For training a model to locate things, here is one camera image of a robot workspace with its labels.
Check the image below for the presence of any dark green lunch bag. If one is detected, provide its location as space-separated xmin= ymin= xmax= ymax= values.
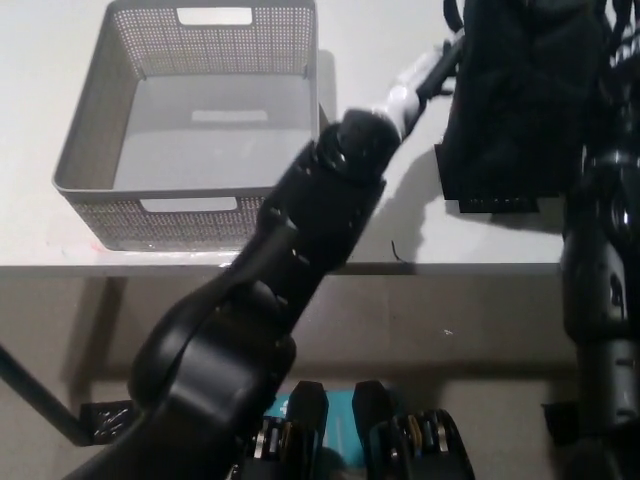
xmin=441 ymin=0 xmax=619 ymax=202

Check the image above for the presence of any grey perforated plastic basket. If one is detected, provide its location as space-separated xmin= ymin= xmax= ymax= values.
xmin=52 ymin=0 xmax=325 ymax=253

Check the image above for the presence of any black metal table leg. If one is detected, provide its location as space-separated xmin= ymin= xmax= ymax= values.
xmin=0 ymin=342 xmax=85 ymax=446

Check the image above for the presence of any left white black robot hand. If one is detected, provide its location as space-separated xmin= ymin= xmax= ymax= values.
xmin=382 ymin=38 xmax=466 ymax=137

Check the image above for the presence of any black flat mat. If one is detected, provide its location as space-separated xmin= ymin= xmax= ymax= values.
xmin=433 ymin=141 xmax=540 ymax=217

